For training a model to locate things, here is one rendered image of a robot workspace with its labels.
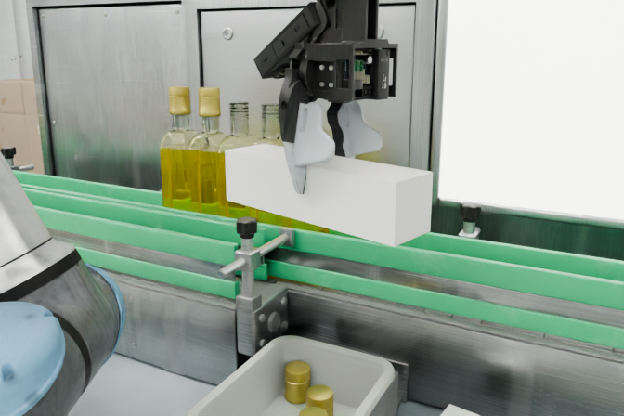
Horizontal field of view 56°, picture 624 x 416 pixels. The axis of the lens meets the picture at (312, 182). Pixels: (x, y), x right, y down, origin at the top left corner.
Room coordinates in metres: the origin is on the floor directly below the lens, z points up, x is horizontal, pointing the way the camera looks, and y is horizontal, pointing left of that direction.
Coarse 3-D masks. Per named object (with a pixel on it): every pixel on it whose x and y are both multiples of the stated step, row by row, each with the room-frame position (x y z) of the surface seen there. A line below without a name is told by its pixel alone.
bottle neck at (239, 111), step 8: (232, 104) 0.89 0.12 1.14; (240, 104) 0.89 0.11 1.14; (248, 104) 0.90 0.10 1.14; (232, 112) 0.89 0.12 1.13; (240, 112) 0.89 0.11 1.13; (248, 112) 0.90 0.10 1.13; (232, 120) 0.89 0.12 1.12; (240, 120) 0.89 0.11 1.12; (248, 120) 0.90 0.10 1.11; (232, 128) 0.89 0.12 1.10; (240, 128) 0.89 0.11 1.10; (248, 128) 0.90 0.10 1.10
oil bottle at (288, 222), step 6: (282, 216) 0.84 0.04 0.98; (282, 222) 0.84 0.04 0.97; (288, 222) 0.83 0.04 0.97; (294, 222) 0.83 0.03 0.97; (300, 222) 0.82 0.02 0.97; (300, 228) 0.82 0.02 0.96; (306, 228) 0.82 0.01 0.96; (312, 228) 0.82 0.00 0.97; (318, 228) 0.83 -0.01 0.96; (324, 228) 0.84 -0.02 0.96
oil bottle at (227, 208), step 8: (232, 136) 0.89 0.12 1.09; (240, 136) 0.88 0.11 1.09; (248, 136) 0.89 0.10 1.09; (224, 144) 0.88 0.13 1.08; (232, 144) 0.88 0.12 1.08; (240, 144) 0.87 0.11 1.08; (248, 144) 0.88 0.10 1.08; (224, 152) 0.88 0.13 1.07; (224, 160) 0.88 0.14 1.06; (224, 168) 0.88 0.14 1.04; (224, 176) 0.88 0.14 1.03; (224, 184) 0.88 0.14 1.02; (224, 192) 0.88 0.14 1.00; (224, 200) 0.88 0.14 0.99; (224, 208) 0.88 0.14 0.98; (232, 208) 0.87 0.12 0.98; (240, 208) 0.87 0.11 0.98; (248, 208) 0.87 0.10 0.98; (232, 216) 0.88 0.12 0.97; (240, 216) 0.87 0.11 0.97
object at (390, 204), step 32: (256, 160) 0.63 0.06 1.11; (352, 160) 0.60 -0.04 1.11; (256, 192) 0.63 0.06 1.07; (288, 192) 0.59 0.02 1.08; (320, 192) 0.56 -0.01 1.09; (352, 192) 0.54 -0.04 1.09; (384, 192) 0.51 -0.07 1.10; (416, 192) 0.53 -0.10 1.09; (320, 224) 0.56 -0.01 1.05; (352, 224) 0.53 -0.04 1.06; (384, 224) 0.51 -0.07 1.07; (416, 224) 0.53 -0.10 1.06
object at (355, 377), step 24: (288, 336) 0.72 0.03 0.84; (264, 360) 0.68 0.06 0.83; (288, 360) 0.71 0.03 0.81; (312, 360) 0.70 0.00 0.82; (336, 360) 0.69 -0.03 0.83; (360, 360) 0.67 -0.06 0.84; (384, 360) 0.66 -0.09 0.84; (240, 384) 0.63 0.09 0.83; (264, 384) 0.67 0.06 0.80; (312, 384) 0.70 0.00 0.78; (336, 384) 0.68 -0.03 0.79; (360, 384) 0.67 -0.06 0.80; (384, 384) 0.61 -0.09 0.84; (192, 408) 0.56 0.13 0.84; (216, 408) 0.58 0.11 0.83; (240, 408) 0.62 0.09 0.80; (264, 408) 0.66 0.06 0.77; (288, 408) 0.67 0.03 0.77; (336, 408) 0.67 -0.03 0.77; (360, 408) 0.56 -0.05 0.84
